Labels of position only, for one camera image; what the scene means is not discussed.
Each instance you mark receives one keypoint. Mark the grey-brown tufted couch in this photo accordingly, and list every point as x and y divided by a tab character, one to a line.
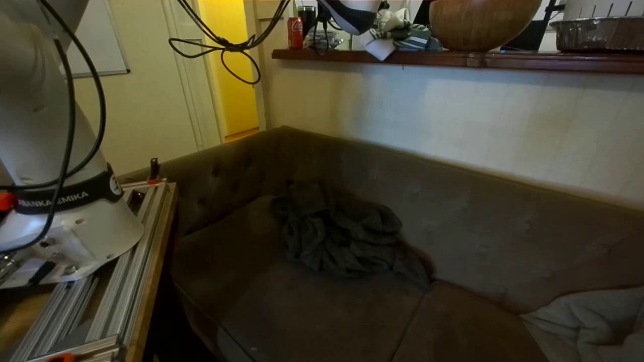
503	228

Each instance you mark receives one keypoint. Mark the dark wooden shelf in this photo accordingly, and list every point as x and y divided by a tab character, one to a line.
535	63

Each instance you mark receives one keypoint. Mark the dark crumpled cloth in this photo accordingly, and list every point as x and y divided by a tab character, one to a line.
342	234

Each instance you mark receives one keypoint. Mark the yellow door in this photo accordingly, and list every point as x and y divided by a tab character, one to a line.
232	81

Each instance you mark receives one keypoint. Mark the red can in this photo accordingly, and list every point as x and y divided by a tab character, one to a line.
296	33

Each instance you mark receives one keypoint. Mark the black cup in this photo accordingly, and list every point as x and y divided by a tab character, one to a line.
309	16

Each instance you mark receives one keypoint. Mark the small black clamp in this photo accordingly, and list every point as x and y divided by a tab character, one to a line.
155	172

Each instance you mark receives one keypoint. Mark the white green striped towel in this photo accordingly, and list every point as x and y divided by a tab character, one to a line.
395	31

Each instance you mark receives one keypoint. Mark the large wooden bowl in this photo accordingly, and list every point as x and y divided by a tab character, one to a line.
480	22

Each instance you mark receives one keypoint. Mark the whiteboard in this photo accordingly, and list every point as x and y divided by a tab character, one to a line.
100	41

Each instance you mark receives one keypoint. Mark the light grey blanket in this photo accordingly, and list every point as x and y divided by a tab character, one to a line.
590	323

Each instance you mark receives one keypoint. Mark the metal baking pan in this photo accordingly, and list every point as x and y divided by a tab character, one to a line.
596	35

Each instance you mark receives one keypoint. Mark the aluminium frame robot table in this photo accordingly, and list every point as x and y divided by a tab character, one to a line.
121	301

